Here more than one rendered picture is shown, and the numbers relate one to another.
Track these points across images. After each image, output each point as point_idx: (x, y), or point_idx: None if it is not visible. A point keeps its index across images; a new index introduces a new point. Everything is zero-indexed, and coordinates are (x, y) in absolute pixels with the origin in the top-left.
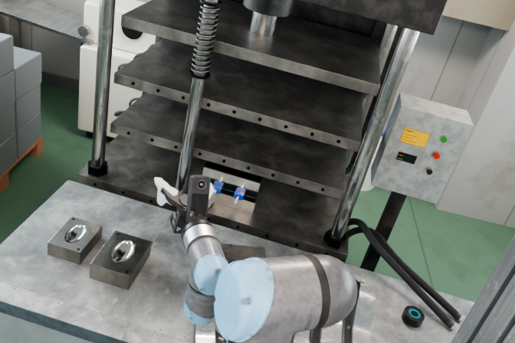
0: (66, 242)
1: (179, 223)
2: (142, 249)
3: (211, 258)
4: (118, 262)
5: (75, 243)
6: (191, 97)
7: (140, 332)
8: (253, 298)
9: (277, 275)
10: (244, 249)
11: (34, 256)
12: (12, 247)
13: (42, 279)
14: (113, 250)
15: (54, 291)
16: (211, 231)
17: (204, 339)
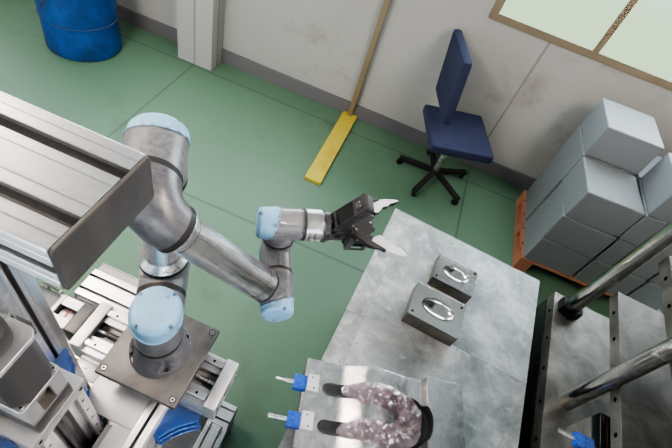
0: (443, 266)
1: None
2: (443, 328)
3: (275, 211)
4: (427, 307)
5: (443, 273)
6: (668, 338)
7: (353, 325)
8: (135, 117)
9: (145, 129)
10: (457, 443)
11: (431, 252)
12: (438, 238)
13: (407, 257)
14: (439, 303)
15: (395, 264)
16: (314, 223)
17: (334, 372)
